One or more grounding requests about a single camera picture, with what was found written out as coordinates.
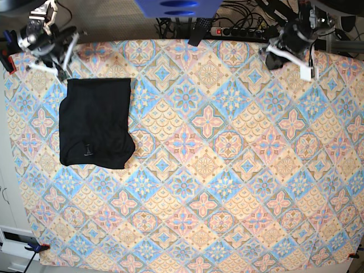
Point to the orange clamp bottom right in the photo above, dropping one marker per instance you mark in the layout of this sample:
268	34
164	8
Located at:
354	255

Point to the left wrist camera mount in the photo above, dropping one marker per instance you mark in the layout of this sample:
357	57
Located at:
308	72

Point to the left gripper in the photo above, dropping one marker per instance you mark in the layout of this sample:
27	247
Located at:
295	38

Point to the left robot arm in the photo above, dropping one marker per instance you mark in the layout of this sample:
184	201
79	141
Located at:
318	15

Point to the blue clamp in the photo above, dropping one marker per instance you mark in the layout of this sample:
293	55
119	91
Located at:
37	248
10	48

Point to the blue clamp top left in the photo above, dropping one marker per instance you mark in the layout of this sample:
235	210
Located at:
10	48

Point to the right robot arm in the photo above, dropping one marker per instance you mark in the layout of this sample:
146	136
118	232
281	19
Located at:
41	15

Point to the blue clamp bottom left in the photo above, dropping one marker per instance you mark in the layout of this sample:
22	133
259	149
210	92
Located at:
37	248

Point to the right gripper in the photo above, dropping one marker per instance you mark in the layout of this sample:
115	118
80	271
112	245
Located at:
44	46

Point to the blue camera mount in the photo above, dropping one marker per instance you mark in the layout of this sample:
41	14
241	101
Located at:
179	8

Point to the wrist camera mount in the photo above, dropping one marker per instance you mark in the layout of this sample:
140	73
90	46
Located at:
67	47
308	72

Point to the white power strip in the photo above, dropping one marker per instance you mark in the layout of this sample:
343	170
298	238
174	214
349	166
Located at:
236	32

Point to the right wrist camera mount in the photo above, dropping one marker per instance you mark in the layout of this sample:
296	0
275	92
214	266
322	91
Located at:
67	47

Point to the black T-shirt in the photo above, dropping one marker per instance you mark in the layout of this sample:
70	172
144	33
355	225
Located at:
93	123

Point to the white cabinet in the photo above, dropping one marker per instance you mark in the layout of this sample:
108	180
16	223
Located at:
13	215

